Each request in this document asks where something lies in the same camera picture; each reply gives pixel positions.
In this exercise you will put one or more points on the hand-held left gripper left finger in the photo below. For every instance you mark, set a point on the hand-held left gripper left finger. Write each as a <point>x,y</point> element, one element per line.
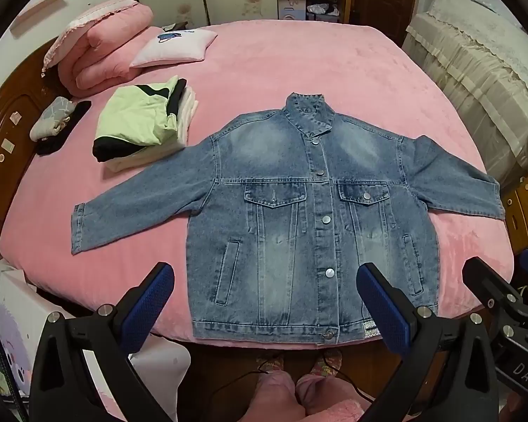
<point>149,307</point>

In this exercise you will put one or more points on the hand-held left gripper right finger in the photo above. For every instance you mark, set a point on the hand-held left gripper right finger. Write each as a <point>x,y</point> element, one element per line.
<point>383,312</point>

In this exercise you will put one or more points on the blue denim jacket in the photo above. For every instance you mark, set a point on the blue denim jacket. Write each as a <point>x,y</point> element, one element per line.
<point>281,246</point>

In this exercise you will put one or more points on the person's right leg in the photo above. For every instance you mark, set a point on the person's right leg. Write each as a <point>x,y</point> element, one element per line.
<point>325,393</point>

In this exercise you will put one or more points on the person's leg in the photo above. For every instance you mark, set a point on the person's leg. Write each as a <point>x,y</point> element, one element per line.
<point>273,393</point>
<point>325,393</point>

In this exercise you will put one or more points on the white box with purple cartoon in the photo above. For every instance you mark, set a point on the white box with purple cartoon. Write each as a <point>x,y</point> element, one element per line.
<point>13,316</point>

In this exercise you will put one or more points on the person's left leg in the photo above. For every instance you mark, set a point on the person's left leg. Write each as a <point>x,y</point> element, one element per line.
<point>273,393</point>

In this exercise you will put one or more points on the green and black folded garment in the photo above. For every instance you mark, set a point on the green and black folded garment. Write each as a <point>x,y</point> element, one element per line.
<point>136,114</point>

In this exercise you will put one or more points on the black cloth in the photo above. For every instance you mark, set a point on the black cloth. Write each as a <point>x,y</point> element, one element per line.
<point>72,125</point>

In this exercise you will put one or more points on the grey patterned cloth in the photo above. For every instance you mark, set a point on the grey patterned cloth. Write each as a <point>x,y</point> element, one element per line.
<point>53,116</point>

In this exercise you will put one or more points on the brown wooden headboard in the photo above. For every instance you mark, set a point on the brown wooden headboard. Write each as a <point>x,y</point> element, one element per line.
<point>9,110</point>

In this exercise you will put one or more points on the pink bed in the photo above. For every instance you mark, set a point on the pink bed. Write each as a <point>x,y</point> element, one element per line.
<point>334,66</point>

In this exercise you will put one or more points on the folded pink quilt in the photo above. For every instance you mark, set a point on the folded pink quilt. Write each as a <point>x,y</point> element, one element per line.
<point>110,52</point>

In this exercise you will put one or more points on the white pillow with blue print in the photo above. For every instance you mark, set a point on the white pillow with blue print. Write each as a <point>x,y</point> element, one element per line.
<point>176,48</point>

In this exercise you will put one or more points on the white wall fixture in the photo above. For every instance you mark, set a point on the white wall fixture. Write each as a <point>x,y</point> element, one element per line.
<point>39,9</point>

